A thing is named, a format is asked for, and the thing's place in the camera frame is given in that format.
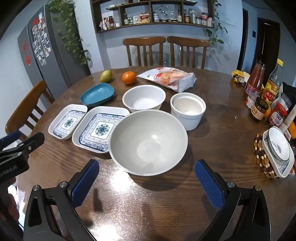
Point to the stacked dishes on trivet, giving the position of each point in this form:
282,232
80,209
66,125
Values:
277,148

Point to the large grey bowl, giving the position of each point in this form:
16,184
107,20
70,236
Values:
148,139

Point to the deep white ramekin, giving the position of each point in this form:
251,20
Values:
187,118

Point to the wooden wall shelf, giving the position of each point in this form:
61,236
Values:
150,24

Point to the green pear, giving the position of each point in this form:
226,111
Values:
106,76

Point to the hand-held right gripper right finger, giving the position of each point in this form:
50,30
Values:
209,183

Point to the yellow-capped oil bottle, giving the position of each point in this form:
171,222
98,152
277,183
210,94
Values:
272,85

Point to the trailing green vine plant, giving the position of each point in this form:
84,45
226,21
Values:
69,34
214,32

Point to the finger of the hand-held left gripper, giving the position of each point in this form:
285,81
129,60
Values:
10,139
32,143

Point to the orange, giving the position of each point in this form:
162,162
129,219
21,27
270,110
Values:
129,78

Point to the brown sauce jar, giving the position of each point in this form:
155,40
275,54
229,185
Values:
259,110

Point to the white bowl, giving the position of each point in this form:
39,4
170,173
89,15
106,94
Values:
143,99

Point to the blue dish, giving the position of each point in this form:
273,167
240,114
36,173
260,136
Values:
97,93

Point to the cake roll snack bag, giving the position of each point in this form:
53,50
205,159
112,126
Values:
168,77

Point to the row of shelf condiment bottles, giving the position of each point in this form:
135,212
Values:
196,19

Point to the group of fridge photo magnets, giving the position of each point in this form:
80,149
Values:
41,39

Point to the dark wooden door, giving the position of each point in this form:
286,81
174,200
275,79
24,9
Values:
266,46

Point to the red-lidded jar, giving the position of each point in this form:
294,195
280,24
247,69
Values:
278,114

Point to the small white-labelled jar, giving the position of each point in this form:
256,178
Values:
249,102

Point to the small patterned square plate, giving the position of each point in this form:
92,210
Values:
67,122

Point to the wooden bead trivet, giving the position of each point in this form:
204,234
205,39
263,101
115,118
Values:
260,153

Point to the large patterned square plate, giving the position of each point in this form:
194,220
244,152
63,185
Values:
97,129

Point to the wooden chair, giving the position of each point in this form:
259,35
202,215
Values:
143,41
188,42
27,102

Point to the red sauce bottle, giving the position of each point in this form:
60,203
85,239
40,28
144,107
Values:
254,80

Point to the black snack bag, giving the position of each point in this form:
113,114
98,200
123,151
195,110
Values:
289,92

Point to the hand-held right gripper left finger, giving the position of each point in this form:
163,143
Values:
84,183

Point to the grey refrigerator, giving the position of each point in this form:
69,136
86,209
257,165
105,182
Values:
60,51

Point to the yellow snack packet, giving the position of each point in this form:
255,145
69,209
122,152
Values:
239,77

